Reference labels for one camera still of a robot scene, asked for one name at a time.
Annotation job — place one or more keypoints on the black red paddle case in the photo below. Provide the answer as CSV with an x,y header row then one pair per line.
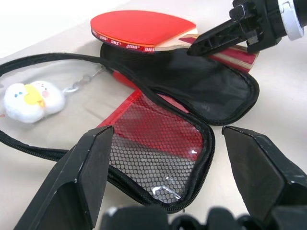
x,y
156,148

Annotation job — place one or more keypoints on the red table tennis paddle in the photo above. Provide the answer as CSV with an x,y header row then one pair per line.
x,y
144,28

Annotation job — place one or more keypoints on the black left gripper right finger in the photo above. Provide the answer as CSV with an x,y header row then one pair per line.
x,y
259,172

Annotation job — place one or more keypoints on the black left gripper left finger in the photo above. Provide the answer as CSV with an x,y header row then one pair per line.
x,y
72,182

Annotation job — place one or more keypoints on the white plush duck charm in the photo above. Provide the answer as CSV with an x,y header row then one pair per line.
x,y
31,103

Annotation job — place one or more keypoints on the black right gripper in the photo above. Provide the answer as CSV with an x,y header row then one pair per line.
x,y
266,21

